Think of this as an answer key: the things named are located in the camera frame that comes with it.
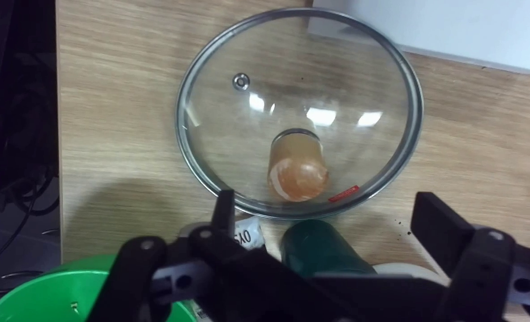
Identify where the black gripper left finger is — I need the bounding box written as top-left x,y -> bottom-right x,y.
85,188 -> 280,322

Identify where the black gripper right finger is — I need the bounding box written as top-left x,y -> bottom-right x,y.
411,191 -> 530,322

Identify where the glass pot lid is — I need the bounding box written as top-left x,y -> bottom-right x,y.
176,7 -> 425,220

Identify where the dark green plastic cup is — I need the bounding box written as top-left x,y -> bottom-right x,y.
280,220 -> 375,277

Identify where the green plastic bowl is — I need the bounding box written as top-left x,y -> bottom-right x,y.
0,247 -> 198,322

